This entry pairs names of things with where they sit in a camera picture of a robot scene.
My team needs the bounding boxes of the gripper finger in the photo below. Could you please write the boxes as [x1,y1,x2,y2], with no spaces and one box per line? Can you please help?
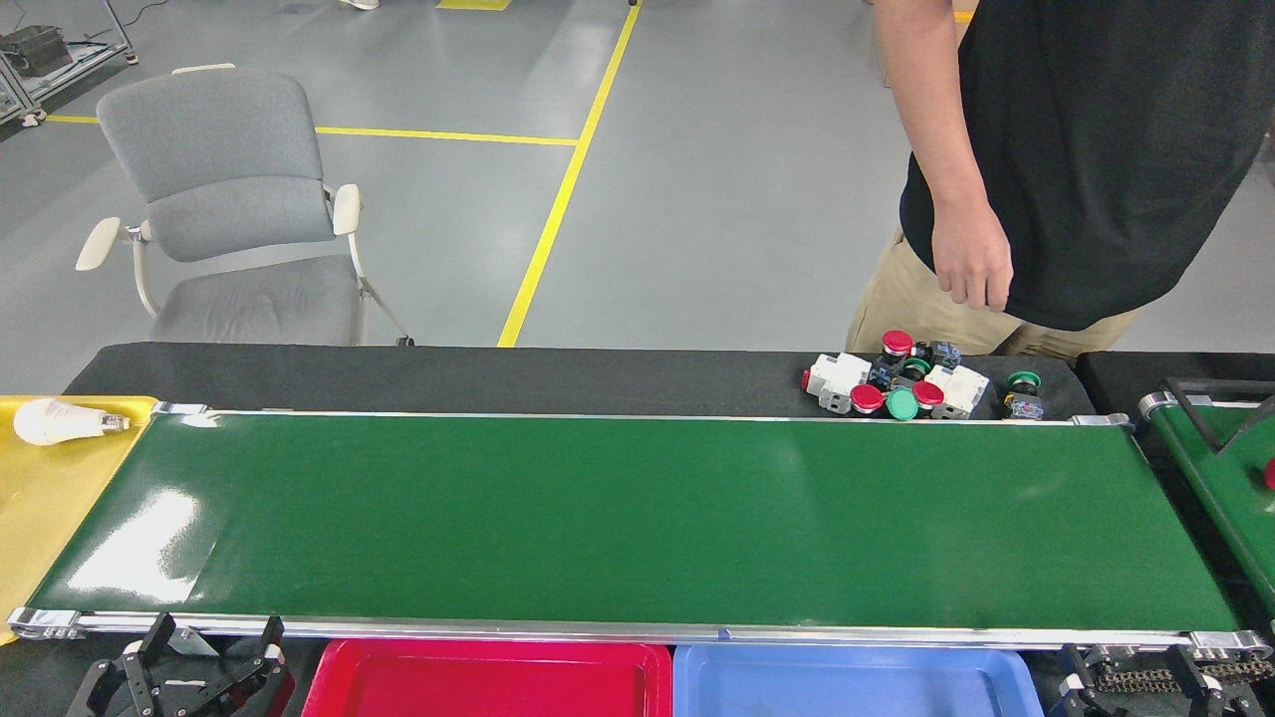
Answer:
[197,614,296,717]
[68,611,178,717]
[1051,643,1132,717]
[1167,643,1236,717]

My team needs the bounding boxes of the yellow plastic tray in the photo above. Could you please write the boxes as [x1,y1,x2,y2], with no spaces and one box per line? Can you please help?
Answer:
[0,395,160,646]

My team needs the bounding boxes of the green conveyor belt, short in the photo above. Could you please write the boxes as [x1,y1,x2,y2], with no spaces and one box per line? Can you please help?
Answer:
[1139,391,1275,618]

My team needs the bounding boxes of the red plastic tray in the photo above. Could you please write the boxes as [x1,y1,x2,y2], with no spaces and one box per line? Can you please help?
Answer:
[302,638,673,717]

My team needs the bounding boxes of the blue plastic tray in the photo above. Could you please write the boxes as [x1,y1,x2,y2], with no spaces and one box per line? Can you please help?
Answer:
[673,644,1045,717]

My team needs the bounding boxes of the green conveyor belt, long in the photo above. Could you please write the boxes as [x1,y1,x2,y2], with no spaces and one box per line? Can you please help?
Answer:
[8,401,1274,658]

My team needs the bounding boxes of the person's right hand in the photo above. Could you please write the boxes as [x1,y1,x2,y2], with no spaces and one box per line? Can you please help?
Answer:
[931,199,1015,313]

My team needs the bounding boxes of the white light bulb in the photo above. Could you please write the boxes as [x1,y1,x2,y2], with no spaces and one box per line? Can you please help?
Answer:
[13,398,131,446]

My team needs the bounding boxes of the grey office chair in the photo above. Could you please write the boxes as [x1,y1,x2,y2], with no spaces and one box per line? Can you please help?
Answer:
[76,64,414,348]

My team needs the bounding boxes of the person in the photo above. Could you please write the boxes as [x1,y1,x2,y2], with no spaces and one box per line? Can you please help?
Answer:
[845,0,1275,361]

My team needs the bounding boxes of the black equipment box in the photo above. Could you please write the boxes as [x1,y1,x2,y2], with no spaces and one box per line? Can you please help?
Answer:
[0,25,71,79]

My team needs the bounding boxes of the black conveyor guide frame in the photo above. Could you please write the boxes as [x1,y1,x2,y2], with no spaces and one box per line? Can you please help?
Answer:
[1165,376,1275,455]

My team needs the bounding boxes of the metal frame rack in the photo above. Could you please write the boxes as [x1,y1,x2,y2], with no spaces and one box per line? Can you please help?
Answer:
[0,0,138,127]

